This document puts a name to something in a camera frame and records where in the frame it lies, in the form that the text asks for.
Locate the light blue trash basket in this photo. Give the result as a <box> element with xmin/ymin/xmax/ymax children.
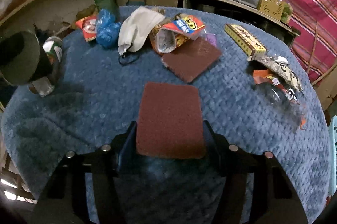
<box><xmin>328</xmin><ymin>116</ymin><xmax>337</xmax><ymax>196</ymax></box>

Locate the silver black snack bag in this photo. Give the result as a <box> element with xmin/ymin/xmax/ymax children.
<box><xmin>247</xmin><ymin>55</ymin><xmax>303</xmax><ymax>92</ymax></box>

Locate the purple plastic package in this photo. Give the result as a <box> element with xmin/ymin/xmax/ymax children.
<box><xmin>203</xmin><ymin>33</ymin><xmax>217</xmax><ymax>47</ymax></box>

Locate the small red snack packet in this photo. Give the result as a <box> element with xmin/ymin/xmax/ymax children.
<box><xmin>75</xmin><ymin>15</ymin><xmax>96</xmax><ymax>42</ymax></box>

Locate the green white can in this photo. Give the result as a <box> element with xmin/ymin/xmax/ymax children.
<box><xmin>29</xmin><ymin>36</ymin><xmax>63</xmax><ymax>98</ymax></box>

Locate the blue crumpled plastic bag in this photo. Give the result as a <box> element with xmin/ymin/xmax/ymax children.
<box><xmin>96</xmin><ymin>9</ymin><xmax>122</xmax><ymax>49</ymax></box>

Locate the green vegetable bunch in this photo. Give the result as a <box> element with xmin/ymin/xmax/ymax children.
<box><xmin>281</xmin><ymin>3</ymin><xmax>293</xmax><ymax>24</ymax></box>

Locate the red blue snack bag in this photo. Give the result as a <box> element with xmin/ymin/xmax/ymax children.
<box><xmin>149</xmin><ymin>13</ymin><xmax>206</xmax><ymax>55</ymax></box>

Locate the blue knitted table cloth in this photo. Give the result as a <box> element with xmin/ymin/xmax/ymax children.
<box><xmin>2</xmin><ymin>11</ymin><xmax>330</xmax><ymax>223</ymax></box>

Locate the yellow red spice box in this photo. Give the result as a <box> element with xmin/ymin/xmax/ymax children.
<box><xmin>224</xmin><ymin>24</ymin><xmax>268</xmax><ymax>57</ymax></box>

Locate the orange clear snack wrapper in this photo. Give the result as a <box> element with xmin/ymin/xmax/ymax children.
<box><xmin>253</xmin><ymin>69</ymin><xmax>307</xmax><ymax>130</ymax></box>

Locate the wooden side table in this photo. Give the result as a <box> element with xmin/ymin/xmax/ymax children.
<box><xmin>183</xmin><ymin>0</ymin><xmax>301</xmax><ymax>47</ymax></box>

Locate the yellow chopstick holder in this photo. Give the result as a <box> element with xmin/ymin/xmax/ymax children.
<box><xmin>257</xmin><ymin>0</ymin><xmax>284</xmax><ymax>21</ymax></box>

